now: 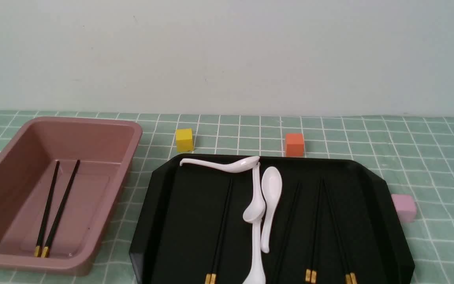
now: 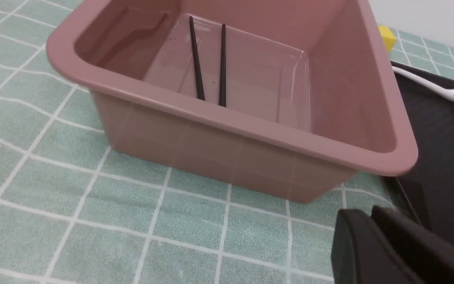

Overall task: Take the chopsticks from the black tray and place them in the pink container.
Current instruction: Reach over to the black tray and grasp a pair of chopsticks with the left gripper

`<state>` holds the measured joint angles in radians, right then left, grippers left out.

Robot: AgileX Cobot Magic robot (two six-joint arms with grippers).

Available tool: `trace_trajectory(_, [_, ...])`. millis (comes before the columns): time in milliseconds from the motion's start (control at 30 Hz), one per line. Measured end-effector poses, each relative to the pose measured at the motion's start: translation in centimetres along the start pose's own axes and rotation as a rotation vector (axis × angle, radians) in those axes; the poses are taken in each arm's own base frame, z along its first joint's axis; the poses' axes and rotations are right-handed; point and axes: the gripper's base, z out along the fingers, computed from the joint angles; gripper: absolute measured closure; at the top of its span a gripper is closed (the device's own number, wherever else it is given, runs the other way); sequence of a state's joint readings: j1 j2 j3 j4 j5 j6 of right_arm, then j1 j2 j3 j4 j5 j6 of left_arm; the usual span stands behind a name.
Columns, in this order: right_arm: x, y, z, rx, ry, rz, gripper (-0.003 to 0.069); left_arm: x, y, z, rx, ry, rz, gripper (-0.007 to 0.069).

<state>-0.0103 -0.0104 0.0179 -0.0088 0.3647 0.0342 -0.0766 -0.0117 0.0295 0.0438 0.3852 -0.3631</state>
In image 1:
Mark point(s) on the black chopstick gold tip middle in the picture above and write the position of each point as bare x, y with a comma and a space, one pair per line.
308, 269

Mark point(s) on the orange cube block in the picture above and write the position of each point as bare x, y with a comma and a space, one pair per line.
294, 145

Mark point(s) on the black chopstick gold tip right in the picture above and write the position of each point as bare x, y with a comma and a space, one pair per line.
335, 236

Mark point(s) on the white spoon bottom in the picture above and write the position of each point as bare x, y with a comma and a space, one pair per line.
256, 274

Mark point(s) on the white spoon centre left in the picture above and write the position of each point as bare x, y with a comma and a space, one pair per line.
257, 206

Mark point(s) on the white spoon top horizontal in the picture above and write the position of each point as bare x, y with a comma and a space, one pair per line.
235, 167

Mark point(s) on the black chopstick in bin right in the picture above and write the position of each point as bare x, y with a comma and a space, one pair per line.
53, 230

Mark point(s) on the pink plastic bin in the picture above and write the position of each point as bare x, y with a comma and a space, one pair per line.
105, 149

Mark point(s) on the black chopstick gold tip far-right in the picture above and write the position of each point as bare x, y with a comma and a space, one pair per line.
339, 232

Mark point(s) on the pink cube block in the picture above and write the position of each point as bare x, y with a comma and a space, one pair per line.
405, 207

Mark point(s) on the white spoon centre right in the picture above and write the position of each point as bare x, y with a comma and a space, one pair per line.
272, 189

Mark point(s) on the black chopstick in bin left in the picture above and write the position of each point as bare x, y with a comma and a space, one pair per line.
43, 227

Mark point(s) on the yellow cube block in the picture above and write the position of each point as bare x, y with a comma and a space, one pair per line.
184, 140

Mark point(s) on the black chopstick gold tip middle-right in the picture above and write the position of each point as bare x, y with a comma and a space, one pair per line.
319, 211

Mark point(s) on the black plastic tray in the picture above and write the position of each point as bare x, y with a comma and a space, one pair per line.
191, 224

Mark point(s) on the black chopstick in bin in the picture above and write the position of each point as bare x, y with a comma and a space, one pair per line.
43, 227
53, 230

